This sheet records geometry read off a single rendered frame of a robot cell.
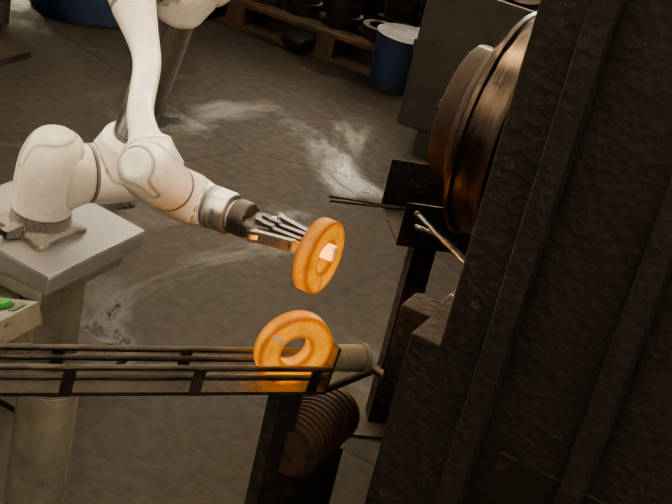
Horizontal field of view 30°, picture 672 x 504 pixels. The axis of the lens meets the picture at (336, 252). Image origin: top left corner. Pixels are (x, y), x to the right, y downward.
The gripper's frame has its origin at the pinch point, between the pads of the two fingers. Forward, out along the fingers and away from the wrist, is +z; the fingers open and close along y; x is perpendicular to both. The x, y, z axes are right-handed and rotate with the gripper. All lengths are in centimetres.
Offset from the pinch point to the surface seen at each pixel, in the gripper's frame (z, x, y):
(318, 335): 9.0, -10.7, 13.3
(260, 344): 1.4, -12.0, 21.9
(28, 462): -36, -46, 41
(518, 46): 25, 46, -18
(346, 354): 13.0, -15.8, 7.6
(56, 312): -84, -60, -26
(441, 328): 33.0, 1.3, 14.3
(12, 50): -248, -69, -196
